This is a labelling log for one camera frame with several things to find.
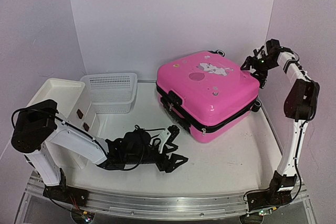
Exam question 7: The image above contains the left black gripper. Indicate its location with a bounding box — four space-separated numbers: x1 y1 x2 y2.
126 145 188 174

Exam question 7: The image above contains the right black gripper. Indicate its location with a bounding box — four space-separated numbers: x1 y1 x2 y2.
239 56 278 79

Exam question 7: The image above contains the pink hard-shell suitcase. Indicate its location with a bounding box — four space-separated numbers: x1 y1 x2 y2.
156 50 266 143

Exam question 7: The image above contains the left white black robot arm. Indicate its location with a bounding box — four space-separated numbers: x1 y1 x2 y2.
11 99 188 201

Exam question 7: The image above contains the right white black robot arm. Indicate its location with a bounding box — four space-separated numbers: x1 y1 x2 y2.
241 39 320 215

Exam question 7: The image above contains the white perforated plastic basket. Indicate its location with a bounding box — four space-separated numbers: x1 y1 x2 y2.
80 72 138 114

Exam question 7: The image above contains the white rectangular foam box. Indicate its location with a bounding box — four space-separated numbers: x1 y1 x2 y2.
28 78 100 169

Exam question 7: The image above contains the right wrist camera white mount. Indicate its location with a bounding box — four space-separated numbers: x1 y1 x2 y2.
253 45 265 58

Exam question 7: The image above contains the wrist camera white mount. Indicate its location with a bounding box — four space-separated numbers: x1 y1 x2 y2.
253 45 265 58
150 129 172 154

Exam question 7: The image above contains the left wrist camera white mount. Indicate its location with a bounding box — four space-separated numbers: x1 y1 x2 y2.
150 129 172 154

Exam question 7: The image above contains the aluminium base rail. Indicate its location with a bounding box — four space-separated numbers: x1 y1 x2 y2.
25 170 309 216

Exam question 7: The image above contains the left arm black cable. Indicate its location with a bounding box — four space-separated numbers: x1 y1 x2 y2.
10 107 163 172

